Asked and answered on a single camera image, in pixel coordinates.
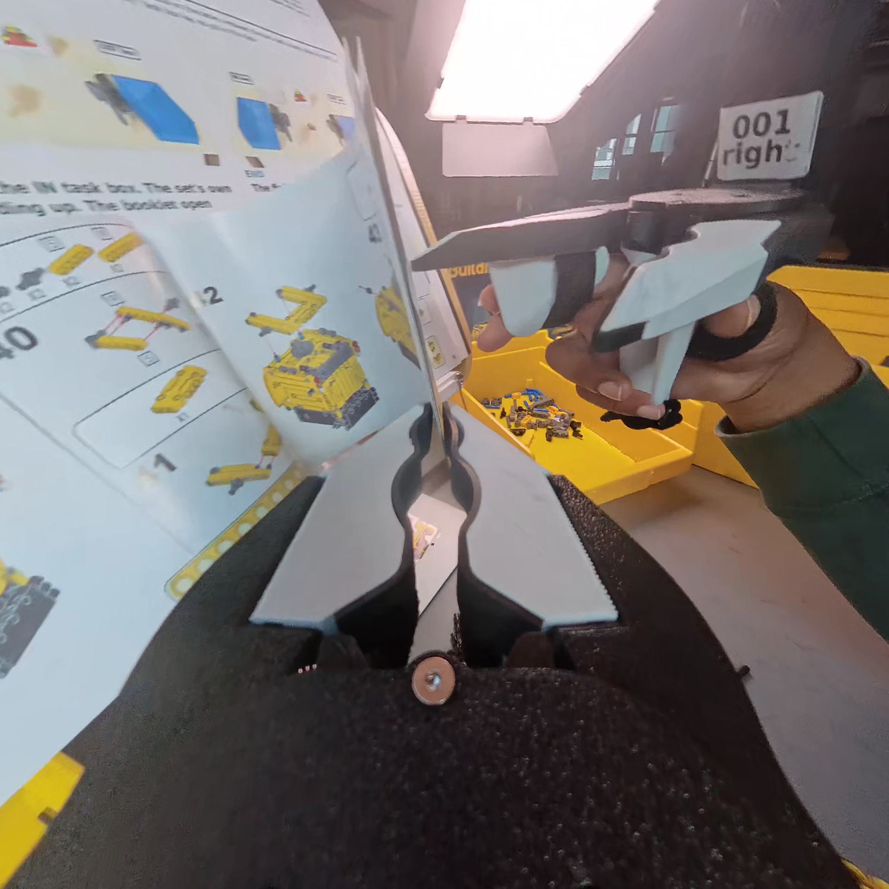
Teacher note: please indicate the lego instruction booklet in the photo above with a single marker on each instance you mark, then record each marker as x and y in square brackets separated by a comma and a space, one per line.
[208, 292]

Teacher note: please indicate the person's right forearm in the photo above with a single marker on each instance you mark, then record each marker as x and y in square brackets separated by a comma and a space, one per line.
[833, 486]

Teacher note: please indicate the pile of mixed lego pieces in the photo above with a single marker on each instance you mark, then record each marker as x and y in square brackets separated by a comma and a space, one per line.
[535, 413]

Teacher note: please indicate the white task instruction sheet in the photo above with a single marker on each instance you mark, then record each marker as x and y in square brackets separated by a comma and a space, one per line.
[173, 104]

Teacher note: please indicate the white light panel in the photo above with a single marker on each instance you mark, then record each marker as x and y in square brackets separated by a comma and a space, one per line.
[528, 55]

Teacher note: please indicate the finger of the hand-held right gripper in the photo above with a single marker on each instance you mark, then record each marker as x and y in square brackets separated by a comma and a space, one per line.
[528, 239]

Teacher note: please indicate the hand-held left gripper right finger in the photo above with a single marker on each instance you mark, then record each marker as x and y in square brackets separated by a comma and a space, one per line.
[535, 549]

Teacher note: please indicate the dark blue toy box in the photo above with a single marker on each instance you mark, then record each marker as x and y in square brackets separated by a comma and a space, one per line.
[462, 305]

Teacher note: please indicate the yellow grey sticker sheet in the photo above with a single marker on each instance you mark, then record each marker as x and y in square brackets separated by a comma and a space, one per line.
[422, 538]

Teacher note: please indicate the person's right hand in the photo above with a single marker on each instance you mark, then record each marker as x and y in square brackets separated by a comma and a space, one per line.
[785, 375]

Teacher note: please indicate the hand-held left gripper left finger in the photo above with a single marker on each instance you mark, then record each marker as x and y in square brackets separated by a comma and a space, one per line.
[333, 549]

